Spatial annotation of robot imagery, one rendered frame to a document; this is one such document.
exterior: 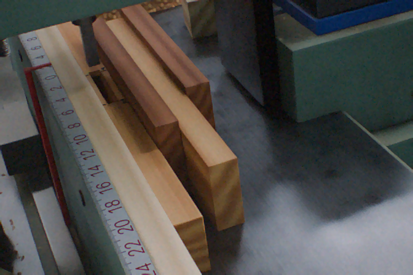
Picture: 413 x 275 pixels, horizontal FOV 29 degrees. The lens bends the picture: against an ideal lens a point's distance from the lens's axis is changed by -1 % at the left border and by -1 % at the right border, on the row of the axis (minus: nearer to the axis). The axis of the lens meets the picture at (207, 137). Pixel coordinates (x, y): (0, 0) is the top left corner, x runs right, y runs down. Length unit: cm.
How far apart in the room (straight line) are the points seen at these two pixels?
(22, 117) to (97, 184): 33
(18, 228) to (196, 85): 24
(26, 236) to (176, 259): 32
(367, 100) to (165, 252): 26
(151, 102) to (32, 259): 20
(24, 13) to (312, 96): 21
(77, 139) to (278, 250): 14
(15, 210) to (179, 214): 31
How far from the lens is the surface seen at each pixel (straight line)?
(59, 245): 66
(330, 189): 52
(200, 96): 55
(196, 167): 50
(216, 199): 48
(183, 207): 45
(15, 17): 55
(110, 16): 82
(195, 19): 74
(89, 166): 48
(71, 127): 52
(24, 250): 69
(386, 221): 50
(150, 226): 43
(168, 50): 60
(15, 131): 76
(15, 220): 73
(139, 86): 55
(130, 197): 45
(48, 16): 56
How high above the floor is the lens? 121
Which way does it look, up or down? 31 degrees down
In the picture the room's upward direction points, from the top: 8 degrees counter-clockwise
